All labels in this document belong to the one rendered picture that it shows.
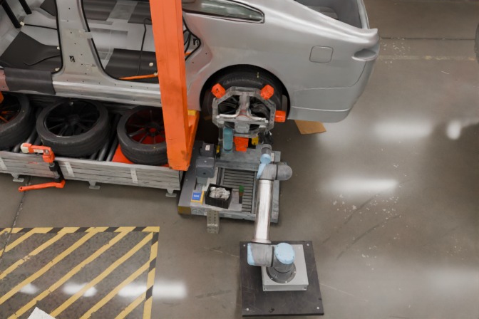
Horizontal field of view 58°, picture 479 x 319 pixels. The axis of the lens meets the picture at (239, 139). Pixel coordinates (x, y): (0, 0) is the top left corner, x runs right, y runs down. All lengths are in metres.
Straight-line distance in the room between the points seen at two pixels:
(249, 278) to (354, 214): 1.33
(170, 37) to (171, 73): 0.29
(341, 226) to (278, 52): 1.74
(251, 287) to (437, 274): 1.67
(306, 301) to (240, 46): 1.99
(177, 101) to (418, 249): 2.52
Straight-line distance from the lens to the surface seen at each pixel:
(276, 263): 3.22
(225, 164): 4.31
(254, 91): 3.60
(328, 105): 3.83
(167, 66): 3.02
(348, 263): 4.04
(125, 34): 4.66
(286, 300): 3.46
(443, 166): 5.08
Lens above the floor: 3.45
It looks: 47 degrees down
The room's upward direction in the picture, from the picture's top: 4 degrees clockwise
